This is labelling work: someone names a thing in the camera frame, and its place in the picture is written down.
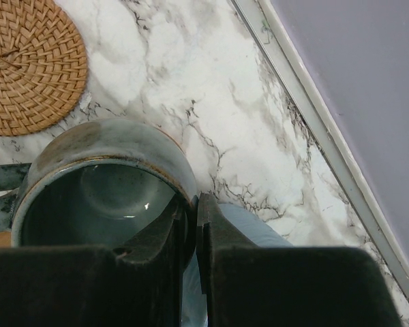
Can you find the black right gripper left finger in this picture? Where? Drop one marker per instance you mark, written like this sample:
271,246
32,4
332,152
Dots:
136,284

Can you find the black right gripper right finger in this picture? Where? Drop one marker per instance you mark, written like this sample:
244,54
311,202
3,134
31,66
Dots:
249,285

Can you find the blue ceramic mug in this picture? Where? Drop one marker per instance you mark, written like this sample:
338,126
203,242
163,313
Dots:
194,302

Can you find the grey ceramic mug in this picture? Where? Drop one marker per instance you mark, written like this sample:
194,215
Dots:
98,183

